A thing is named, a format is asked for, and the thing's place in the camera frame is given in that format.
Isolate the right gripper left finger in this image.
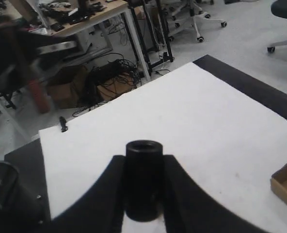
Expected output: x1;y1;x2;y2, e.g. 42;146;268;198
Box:
40;155;128;233

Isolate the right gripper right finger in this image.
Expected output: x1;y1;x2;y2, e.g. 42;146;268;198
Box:
162;154;264;233

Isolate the black cylindrical sleeve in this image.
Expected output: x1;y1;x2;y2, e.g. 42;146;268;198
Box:
125;140;165;223

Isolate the red cylindrical piece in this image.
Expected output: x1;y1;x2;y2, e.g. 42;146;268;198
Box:
28;79;50;114

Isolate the cardboard box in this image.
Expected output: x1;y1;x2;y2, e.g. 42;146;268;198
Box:
270;155;287;216

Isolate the brown cardboard carton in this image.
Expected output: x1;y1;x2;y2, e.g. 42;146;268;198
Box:
96;72;137;101
47;65;89;109

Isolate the black bolt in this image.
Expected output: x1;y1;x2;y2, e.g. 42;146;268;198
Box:
58;116;69;133

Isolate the black metal rack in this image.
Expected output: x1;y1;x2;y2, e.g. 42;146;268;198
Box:
128;0;175;71

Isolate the wooden desk with white legs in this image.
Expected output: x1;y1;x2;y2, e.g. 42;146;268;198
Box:
40;0;152;81

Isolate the white office chair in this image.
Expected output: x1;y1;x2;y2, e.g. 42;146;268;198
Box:
162;0;228;44

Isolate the black office chair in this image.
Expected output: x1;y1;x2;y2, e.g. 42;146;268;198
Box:
267;0;287;53

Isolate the black cable tangle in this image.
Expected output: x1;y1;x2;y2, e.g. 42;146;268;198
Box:
72;59;147;117

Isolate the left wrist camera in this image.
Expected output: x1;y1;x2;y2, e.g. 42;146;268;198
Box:
35;40;78;56

